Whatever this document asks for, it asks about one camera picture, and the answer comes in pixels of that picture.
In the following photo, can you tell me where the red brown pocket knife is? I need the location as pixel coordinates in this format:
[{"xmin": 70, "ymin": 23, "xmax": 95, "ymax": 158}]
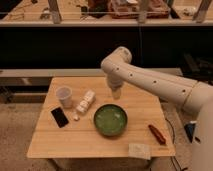
[{"xmin": 149, "ymin": 125, "xmax": 166, "ymax": 145}]

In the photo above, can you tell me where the translucent plastic cup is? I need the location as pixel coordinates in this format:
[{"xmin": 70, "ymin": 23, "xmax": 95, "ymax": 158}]
[{"xmin": 56, "ymin": 86, "xmax": 72, "ymax": 108}]

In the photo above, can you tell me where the black pedal cable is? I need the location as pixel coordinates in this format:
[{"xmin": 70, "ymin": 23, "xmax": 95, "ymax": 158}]
[{"xmin": 165, "ymin": 117, "xmax": 191, "ymax": 171}]

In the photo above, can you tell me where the black foot pedal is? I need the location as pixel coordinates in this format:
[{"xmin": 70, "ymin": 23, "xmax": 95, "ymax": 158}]
[{"xmin": 184, "ymin": 123, "xmax": 196, "ymax": 142}]

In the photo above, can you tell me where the black smartphone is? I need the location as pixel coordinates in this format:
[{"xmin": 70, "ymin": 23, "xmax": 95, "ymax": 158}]
[{"xmin": 51, "ymin": 107, "xmax": 69, "ymax": 128}]

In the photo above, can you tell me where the wooden table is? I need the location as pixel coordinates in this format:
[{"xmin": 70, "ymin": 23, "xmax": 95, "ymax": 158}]
[{"xmin": 27, "ymin": 77, "xmax": 175, "ymax": 159}]

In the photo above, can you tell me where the green ceramic bowl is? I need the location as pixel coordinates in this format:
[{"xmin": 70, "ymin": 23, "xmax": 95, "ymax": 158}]
[{"xmin": 93, "ymin": 104, "xmax": 128, "ymax": 136}]

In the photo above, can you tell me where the small white cube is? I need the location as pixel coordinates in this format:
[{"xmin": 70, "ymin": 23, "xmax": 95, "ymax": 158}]
[{"xmin": 73, "ymin": 114, "xmax": 80, "ymax": 121}]

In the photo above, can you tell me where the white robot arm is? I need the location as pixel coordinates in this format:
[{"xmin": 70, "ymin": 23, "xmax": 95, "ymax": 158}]
[{"xmin": 101, "ymin": 46, "xmax": 213, "ymax": 171}]

